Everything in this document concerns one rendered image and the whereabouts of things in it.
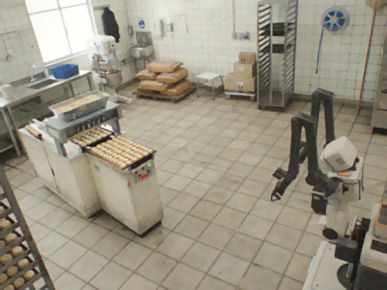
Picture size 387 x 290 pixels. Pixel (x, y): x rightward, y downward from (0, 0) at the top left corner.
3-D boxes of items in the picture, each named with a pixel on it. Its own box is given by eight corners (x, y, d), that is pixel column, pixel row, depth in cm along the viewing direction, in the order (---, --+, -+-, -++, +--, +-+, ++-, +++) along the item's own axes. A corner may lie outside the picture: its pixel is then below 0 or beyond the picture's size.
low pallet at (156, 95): (132, 97, 725) (131, 92, 720) (154, 85, 784) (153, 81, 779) (179, 104, 667) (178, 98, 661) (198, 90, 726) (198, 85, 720)
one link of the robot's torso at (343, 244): (359, 242, 240) (364, 216, 229) (352, 270, 220) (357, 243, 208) (321, 230, 254) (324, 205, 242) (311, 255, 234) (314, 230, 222)
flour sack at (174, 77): (174, 85, 655) (172, 76, 648) (155, 83, 674) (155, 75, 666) (190, 73, 710) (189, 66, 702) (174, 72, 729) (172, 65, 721)
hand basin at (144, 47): (168, 67, 768) (161, 18, 717) (158, 72, 740) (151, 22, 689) (136, 65, 819) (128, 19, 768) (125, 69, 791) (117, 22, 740)
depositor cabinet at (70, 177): (39, 185, 453) (18, 129, 413) (85, 161, 497) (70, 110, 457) (89, 223, 372) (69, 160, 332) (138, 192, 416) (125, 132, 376)
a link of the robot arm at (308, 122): (314, 118, 181) (318, 111, 188) (288, 117, 188) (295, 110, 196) (319, 186, 198) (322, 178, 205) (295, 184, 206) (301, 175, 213)
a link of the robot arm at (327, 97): (332, 91, 212) (335, 86, 219) (310, 92, 220) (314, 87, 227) (335, 153, 229) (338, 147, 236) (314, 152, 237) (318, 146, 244)
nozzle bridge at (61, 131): (53, 151, 353) (43, 122, 337) (109, 125, 398) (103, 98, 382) (68, 160, 332) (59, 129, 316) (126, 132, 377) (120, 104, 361)
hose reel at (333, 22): (342, 73, 568) (350, 5, 516) (339, 77, 555) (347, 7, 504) (317, 72, 589) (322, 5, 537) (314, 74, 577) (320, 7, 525)
